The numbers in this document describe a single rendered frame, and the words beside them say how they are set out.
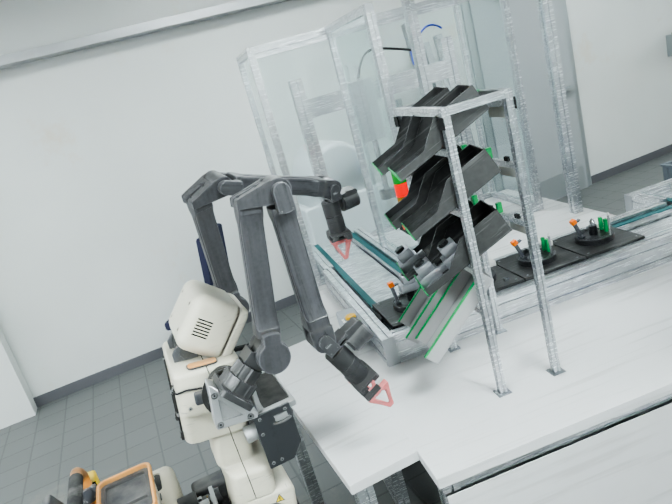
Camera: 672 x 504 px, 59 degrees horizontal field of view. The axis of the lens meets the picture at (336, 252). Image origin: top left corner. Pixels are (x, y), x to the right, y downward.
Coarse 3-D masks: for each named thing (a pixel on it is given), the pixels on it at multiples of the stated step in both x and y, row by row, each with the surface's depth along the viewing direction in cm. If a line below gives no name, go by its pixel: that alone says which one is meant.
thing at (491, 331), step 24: (456, 144) 182; (456, 168) 148; (456, 192) 150; (528, 192) 153; (528, 216) 155; (528, 240) 158; (480, 264) 155; (480, 288) 156; (552, 336) 165; (552, 360) 167; (504, 384) 165
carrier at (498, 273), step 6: (492, 264) 225; (492, 270) 216; (498, 270) 220; (504, 270) 219; (492, 276) 211; (498, 276) 215; (504, 276) 214; (510, 276) 212; (516, 276) 211; (498, 282) 210; (504, 282) 209; (510, 282) 207; (516, 282) 207; (522, 282) 207; (498, 288) 206; (504, 288) 206
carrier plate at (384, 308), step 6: (384, 300) 222; (390, 300) 221; (372, 306) 222; (378, 306) 218; (384, 306) 217; (390, 306) 215; (378, 312) 214; (384, 312) 212; (390, 312) 210; (396, 312) 209; (384, 318) 208; (390, 318) 206; (396, 318) 204; (390, 324) 202; (396, 324) 200; (402, 324) 200
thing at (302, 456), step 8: (296, 424) 233; (304, 448) 236; (296, 456) 239; (304, 456) 237; (304, 464) 238; (304, 472) 238; (312, 472) 240; (304, 480) 242; (312, 480) 240; (312, 488) 241; (368, 488) 151; (312, 496) 242; (320, 496) 243; (360, 496) 151; (368, 496) 152
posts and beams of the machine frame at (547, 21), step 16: (544, 0) 261; (416, 16) 267; (544, 16) 263; (416, 32) 270; (544, 32) 267; (416, 48) 271; (544, 48) 271; (416, 64) 275; (560, 64) 270; (560, 80) 272; (560, 96) 273; (560, 112) 275; (560, 128) 278; (560, 144) 283; (576, 176) 285; (576, 192) 287; (576, 208) 289
